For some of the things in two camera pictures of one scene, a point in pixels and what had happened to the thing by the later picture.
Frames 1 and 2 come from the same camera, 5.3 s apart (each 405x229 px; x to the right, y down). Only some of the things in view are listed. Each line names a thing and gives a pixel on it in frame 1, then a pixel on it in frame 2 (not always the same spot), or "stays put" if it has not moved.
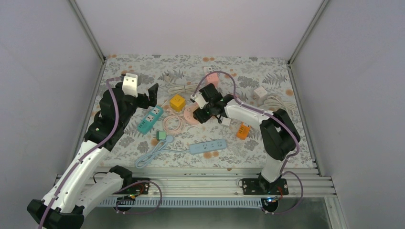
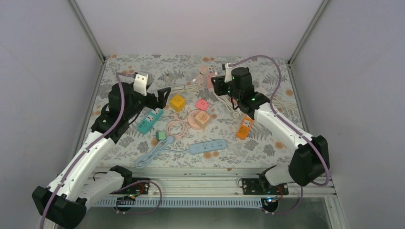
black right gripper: x=199 y=116 to x=218 y=86
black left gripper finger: x=152 y=93 to x=163 y=95
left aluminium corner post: x=87 y=30 stays put
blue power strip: x=207 y=146 stays put
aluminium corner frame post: x=307 y=33 stays put
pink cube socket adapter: x=213 y=78 stays put
